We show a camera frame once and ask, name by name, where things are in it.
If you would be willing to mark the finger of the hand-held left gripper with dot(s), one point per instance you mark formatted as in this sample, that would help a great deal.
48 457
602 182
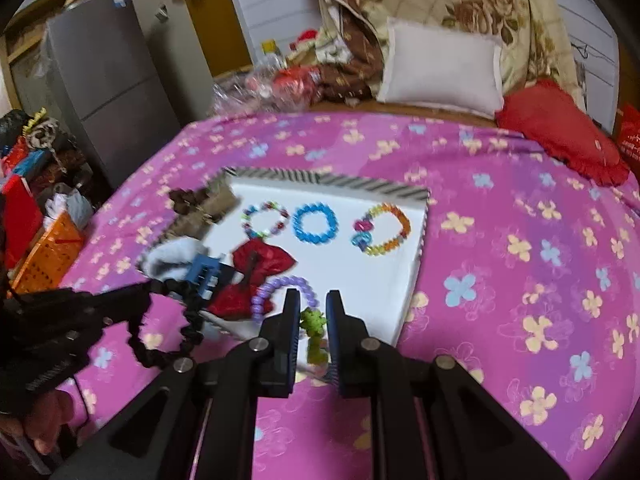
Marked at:
127 317
115 297

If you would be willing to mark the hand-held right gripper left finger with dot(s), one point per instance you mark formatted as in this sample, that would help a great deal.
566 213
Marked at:
290 340

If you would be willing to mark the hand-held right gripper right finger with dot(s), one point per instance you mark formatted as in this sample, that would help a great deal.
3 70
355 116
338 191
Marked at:
336 340

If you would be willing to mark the striped cardboard box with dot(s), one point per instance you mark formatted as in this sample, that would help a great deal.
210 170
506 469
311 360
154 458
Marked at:
350 280

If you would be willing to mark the red bow hair clip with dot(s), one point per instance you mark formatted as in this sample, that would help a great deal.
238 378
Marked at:
265 260

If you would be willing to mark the brown hair scrunchie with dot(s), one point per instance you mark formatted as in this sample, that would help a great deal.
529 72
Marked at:
185 200

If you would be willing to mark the beige leopard hair bow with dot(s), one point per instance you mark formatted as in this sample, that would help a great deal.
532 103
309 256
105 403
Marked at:
220 202

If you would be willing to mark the person's left hand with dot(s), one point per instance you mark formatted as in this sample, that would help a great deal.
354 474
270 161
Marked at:
50 420

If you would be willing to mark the white fluffy hair scrunchie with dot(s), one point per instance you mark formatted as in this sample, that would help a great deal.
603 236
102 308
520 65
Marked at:
175 255

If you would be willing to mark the orange plastic basket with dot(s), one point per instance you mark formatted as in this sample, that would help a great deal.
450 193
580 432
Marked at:
50 255

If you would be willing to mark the blue hair claw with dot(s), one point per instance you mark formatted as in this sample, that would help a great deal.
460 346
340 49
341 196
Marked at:
202 270

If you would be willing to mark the white plastic bag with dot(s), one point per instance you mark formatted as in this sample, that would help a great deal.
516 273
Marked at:
75 207

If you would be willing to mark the red cloth bag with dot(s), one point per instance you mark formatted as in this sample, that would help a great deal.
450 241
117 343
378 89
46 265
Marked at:
20 215

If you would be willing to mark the pink floral bedsheet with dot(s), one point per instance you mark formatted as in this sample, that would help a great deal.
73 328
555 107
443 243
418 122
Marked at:
500 310

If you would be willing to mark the pile of assorted clutter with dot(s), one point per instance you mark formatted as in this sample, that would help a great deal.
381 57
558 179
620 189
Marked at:
40 135

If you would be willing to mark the grey refrigerator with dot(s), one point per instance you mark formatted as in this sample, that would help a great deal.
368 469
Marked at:
110 70

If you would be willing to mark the clear plastic bags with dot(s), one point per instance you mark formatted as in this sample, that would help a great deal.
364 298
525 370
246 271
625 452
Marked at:
235 95

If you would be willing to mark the red packages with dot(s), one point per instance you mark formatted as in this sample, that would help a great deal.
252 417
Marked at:
295 82

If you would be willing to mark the brown patterned blanket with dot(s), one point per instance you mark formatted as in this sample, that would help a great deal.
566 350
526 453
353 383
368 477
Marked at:
350 75

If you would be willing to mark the plastic bottle with yellow cap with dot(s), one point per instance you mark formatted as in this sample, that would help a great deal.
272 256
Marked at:
270 52

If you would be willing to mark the white pillow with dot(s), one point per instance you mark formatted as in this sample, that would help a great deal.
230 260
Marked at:
440 70

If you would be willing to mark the wooden door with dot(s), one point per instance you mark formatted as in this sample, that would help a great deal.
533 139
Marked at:
220 25

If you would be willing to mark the red white plush toy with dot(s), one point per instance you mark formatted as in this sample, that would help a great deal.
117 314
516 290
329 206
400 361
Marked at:
305 35

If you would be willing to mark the red pillow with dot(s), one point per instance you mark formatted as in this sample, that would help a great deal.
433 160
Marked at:
555 125

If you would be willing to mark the red paper bag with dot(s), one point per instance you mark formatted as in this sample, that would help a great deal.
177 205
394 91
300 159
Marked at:
631 135

